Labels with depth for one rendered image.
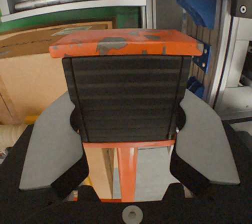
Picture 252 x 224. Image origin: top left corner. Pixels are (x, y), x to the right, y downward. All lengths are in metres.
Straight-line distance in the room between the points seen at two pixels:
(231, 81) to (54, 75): 0.47
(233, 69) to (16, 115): 0.57
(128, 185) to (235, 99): 0.45
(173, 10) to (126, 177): 1.08
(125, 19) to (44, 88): 1.09
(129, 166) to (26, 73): 0.23
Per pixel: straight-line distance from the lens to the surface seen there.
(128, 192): 0.24
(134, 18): 1.31
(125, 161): 0.17
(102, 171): 0.48
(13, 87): 0.34
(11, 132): 0.30
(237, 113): 0.61
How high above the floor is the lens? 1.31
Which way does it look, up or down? 57 degrees down
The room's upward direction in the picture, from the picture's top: 179 degrees clockwise
